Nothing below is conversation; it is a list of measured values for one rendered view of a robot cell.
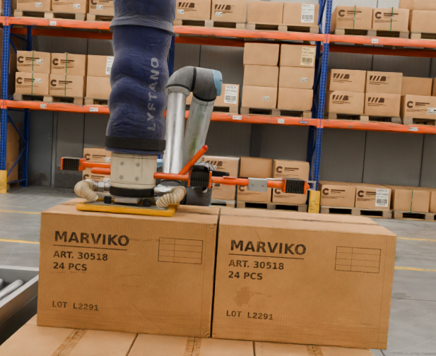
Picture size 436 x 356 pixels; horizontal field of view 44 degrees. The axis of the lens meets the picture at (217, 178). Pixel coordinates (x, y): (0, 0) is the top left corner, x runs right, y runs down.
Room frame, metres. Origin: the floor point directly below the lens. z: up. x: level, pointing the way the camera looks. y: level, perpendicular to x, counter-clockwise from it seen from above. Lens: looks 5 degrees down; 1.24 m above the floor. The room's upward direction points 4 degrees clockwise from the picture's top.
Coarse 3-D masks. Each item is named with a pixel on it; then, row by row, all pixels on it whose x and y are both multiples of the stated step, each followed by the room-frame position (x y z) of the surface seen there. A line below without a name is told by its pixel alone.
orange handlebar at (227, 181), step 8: (96, 168) 1.97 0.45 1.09; (104, 168) 2.00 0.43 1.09; (160, 176) 1.96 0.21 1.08; (168, 176) 1.96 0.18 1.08; (176, 176) 1.96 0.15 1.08; (184, 176) 1.96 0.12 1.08; (224, 176) 2.00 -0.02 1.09; (224, 184) 1.95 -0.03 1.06; (232, 184) 1.96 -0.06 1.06; (240, 184) 1.96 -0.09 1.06; (272, 184) 1.95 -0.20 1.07; (280, 184) 1.95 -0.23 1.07
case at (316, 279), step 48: (240, 240) 1.78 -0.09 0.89; (288, 240) 1.77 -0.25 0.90; (336, 240) 1.77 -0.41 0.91; (384, 240) 1.77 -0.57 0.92; (240, 288) 1.78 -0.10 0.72; (288, 288) 1.77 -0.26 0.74; (336, 288) 1.77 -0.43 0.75; (384, 288) 1.77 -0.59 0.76; (240, 336) 1.78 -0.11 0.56; (288, 336) 1.77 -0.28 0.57; (336, 336) 1.77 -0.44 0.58; (384, 336) 1.77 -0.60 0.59
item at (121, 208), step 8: (104, 200) 1.89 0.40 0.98; (144, 200) 1.88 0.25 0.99; (80, 208) 1.84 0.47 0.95; (88, 208) 1.84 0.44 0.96; (96, 208) 1.84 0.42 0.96; (104, 208) 1.84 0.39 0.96; (112, 208) 1.84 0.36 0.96; (120, 208) 1.84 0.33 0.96; (128, 208) 1.84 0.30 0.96; (136, 208) 1.85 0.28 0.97; (144, 208) 1.86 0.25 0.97; (152, 208) 1.86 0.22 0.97; (160, 208) 1.86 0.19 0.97; (168, 208) 1.90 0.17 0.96; (168, 216) 1.84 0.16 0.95
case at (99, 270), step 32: (64, 224) 1.79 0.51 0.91; (96, 224) 1.79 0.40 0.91; (128, 224) 1.78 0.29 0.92; (160, 224) 1.78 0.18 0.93; (192, 224) 1.78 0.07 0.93; (64, 256) 1.79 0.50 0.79; (96, 256) 1.79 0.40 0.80; (128, 256) 1.78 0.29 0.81; (160, 256) 1.78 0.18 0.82; (192, 256) 1.78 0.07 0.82; (64, 288) 1.79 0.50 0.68; (96, 288) 1.78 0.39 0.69; (128, 288) 1.78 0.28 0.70; (160, 288) 1.78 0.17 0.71; (192, 288) 1.78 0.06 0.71; (64, 320) 1.79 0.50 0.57; (96, 320) 1.78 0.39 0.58; (128, 320) 1.78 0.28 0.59; (160, 320) 1.78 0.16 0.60; (192, 320) 1.78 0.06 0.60
